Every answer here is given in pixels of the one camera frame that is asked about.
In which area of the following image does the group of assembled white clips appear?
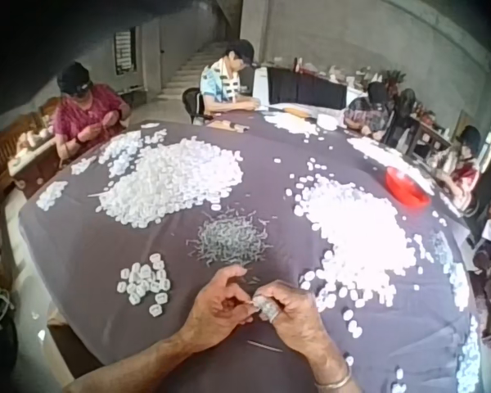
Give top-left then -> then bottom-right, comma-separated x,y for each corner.
115,252 -> 173,318

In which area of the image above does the small patch of white clips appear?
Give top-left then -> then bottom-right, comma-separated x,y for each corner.
35,179 -> 70,213

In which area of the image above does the person's right hand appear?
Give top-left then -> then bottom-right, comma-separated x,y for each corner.
251,282 -> 331,364

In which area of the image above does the white plastic clip piece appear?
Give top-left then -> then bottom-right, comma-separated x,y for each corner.
255,296 -> 280,323

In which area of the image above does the strip of white clips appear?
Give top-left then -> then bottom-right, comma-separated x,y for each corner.
428,228 -> 483,393

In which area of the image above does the flat heap of white clips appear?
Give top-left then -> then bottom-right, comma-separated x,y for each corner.
264,111 -> 325,141

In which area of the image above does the concrete staircase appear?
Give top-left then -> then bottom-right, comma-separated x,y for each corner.
159,39 -> 231,100

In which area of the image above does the metal bangle bracelet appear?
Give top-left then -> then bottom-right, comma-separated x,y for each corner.
313,363 -> 354,390

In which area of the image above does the wooden bench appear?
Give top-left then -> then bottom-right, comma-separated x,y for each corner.
0,97 -> 65,200

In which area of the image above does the wooden board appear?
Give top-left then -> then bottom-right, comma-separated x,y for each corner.
205,120 -> 249,133

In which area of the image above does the purple tablecloth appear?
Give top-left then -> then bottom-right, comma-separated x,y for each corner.
18,109 -> 489,393

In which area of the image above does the wall poster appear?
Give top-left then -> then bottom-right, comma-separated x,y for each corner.
114,26 -> 139,77

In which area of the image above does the black office chair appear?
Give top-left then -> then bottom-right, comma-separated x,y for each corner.
181,86 -> 214,125

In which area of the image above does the black cabinet with clutter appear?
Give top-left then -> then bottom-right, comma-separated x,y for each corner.
251,56 -> 367,111

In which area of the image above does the red plastic bowl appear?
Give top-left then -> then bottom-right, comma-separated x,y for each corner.
384,165 -> 431,207

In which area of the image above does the bright heap of white clips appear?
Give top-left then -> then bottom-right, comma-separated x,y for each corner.
285,170 -> 439,314

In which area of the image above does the wooden stick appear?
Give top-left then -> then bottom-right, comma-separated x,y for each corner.
283,106 -> 317,119

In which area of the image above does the long heap of white clips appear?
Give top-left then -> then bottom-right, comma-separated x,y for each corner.
346,136 -> 435,193

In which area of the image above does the wooden side table with clutter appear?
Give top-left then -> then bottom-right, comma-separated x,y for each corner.
408,106 -> 453,159

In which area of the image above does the large heap of white clips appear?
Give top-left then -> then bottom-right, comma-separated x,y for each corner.
94,127 -> 246,231

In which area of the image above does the thin metal needle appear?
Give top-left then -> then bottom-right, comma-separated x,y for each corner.
246,339 -> 285,354

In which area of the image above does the person's left hand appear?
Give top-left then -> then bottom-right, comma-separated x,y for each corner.
187,264 -> 257,354

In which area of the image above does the pile of grey pins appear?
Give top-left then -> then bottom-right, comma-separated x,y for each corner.
186,207 -> 274,270

